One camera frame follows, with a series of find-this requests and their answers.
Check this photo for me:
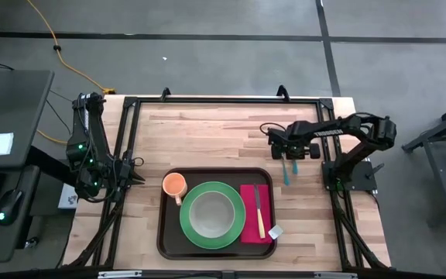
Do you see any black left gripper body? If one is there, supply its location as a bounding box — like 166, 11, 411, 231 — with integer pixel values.
113, 150, 136, 202

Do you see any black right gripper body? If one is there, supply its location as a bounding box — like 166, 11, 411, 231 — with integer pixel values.
267, 129, 321, 160

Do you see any orange ceramic mug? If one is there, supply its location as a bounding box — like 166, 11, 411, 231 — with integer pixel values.
161, 172, 189, 208

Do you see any red cloth napkin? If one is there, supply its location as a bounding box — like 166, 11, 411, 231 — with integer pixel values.
239, 184, 285, 245

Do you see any cream handled table knife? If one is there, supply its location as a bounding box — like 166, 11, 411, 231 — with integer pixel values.
252, 184, 266, 239

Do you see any grey round bowl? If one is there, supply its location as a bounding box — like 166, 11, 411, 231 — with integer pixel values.
188, 190, 236, 239

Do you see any green round plate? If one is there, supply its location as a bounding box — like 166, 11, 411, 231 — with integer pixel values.
179, 181, 247, 250

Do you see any dark brown plastic tray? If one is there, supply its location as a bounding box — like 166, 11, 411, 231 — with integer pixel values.
156, 167, 278, 261

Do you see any white printed box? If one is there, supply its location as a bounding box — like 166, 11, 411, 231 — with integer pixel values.
58, 182, 80, 210

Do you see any black front crossbar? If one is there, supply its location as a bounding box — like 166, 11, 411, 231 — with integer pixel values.
0, 266, 446, 279

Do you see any black computer mouse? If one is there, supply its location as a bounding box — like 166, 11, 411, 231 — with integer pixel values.
0, 188, 25, 227

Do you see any dark grey desk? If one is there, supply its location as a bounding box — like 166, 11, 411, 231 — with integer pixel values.
0, 68, 56, 265

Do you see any black metal side stand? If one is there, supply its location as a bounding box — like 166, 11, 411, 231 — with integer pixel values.
400, 96, 446, 226

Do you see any teal handled metal spoon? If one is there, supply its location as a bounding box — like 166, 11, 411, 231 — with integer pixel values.
281, 157, 291, 187

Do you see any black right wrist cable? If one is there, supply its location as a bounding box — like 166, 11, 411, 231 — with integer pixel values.
259, 122, 286, 136

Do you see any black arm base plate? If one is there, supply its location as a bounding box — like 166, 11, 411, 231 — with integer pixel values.
321, 159, 386, 192

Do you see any black metal rig frame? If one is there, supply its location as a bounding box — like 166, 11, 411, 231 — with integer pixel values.
62, 84, 395, 271

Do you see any orange power cable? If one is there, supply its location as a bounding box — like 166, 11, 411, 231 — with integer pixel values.
25, 0, 118, 145

